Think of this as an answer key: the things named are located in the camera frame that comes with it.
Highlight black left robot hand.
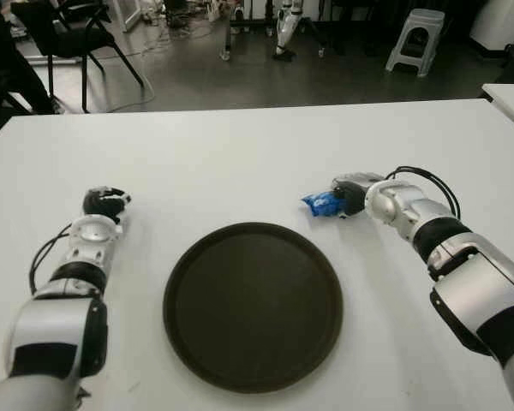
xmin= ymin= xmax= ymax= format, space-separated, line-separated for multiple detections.
xmin=82 ymin=186 xmax=133 ymax=224

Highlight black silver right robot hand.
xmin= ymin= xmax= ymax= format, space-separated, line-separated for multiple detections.
xmin=332 ymin=171 xmax=385 ymax=219

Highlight blue Oreo packet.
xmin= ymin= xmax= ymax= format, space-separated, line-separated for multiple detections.
xmin=300 ymin=188 xmax=348 ymax=219

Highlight round dark brown tray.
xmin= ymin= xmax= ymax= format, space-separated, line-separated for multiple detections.
xmin=162 ymin=221 xmax=344 ymax=395

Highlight black metal chair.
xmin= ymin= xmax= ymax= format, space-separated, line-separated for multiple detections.
xmin=12 ymin=0 xmax=146 ymax=113

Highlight person in black trousers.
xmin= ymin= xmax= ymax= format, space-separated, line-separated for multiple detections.
xmin=0 ymin=0 xmax=65 ymax=116

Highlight white humanoid robot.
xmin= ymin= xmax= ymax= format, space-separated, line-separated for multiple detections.
xmin=272 ymin=0 xmax=305 ymax=61

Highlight white side table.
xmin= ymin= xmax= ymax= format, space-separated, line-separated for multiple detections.
xmin=481 ymin=83 xmax=514 ymax=138

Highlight white framed panel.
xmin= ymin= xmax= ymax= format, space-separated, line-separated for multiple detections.
xmin=111 ymin=0 xmax=143 ymax=32

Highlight grey plastic stool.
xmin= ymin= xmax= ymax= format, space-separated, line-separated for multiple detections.
xmin=384 ymin=8 xmax=446 ymax=78

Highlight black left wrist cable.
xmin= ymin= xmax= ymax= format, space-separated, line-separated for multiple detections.
xmin=28 ymin=224 xmax=75 ymax=295

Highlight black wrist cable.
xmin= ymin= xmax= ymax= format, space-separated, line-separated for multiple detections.
xmin=385 ymin=165 xmax=462 ymax=219
xmin=28 ymin=224 xmax=75 ymax=295

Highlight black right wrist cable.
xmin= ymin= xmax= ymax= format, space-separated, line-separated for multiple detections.
xmin=385 ymin=165 xmax=462 ymax=219

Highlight white floor cable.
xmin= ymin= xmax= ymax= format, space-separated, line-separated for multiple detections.
xmin=106 ymin=23 xmax=155 ymax=112

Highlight tangled floor cables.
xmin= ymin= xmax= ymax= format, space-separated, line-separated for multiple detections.
xmin=164 ymin=3 xmax=213 ymax=39

